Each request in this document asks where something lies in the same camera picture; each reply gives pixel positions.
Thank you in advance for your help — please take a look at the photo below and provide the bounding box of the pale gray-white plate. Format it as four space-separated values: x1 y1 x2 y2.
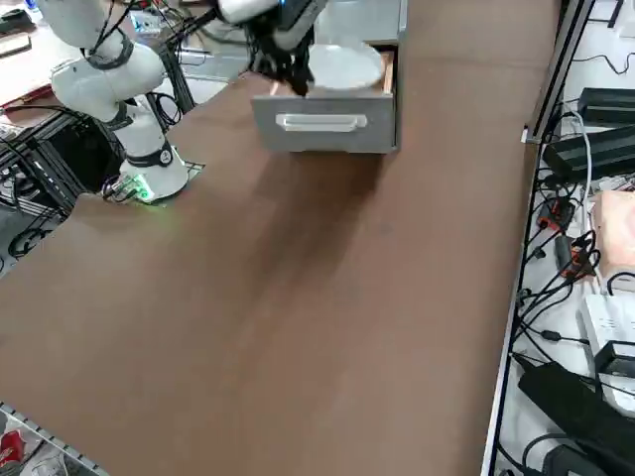
306 42 386 93

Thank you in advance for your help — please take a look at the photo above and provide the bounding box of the large black power adapter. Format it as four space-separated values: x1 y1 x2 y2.
517 360 635 476

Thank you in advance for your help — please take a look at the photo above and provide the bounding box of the gray-fronted wooden drawer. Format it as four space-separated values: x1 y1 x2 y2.
251 42 400 155

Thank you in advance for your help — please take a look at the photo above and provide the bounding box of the red cable connector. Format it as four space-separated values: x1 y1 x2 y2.
560 245 602 280
538 196 575 231

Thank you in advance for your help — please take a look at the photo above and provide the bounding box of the dark power adapter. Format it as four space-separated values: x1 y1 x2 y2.
577 87 635 126

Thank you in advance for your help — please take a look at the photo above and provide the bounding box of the white drawer handle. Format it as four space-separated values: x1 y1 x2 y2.
275 112 369 134

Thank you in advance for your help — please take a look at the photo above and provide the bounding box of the white power strip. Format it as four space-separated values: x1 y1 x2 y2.
576 294 635 349

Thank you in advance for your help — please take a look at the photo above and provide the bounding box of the aluminium table edge rail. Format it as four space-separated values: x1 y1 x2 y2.
479 0 596 476

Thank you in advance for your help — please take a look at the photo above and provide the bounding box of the peach foam block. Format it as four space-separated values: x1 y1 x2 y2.
592 189 635 295

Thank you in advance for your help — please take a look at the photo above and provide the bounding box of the long black power brick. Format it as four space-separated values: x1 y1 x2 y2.
542 125 635 180

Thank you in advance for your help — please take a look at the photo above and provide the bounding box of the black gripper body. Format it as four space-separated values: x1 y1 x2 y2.
246 20 317 76

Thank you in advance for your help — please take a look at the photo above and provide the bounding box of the black metal cart frame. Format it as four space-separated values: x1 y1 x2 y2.
0 112 128 219

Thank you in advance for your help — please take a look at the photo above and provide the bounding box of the white cable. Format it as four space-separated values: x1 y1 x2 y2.
565 109 596 234

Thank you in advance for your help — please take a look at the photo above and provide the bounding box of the red can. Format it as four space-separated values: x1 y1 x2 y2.
0 429 27 468

